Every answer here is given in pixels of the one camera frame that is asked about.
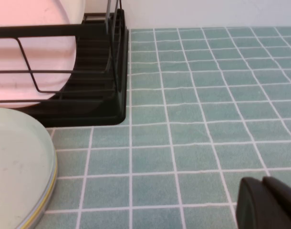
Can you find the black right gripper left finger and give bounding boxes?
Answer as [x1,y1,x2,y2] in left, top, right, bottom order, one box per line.
[235,176,287,229]

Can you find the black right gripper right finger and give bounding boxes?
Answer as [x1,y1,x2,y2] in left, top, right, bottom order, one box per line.
[262,175,291,229]

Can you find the pink round plate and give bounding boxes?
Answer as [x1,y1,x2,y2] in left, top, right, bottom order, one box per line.
[0,0,77,108]

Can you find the light green round plate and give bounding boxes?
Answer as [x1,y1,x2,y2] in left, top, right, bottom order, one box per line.
[0,106,58,229]

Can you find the cream round plate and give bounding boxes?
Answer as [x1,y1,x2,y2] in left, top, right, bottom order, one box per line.
[56,0,87,25]

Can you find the green tile-pattern tablecloth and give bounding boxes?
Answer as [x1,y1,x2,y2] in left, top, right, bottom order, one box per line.
[34,26,291,229]

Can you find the black plastic drip tray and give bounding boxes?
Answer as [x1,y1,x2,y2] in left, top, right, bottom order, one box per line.
[21,9,130,127]

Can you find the black wire dish rack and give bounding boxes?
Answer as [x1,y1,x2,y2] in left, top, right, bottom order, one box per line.
[0,0,127,103]

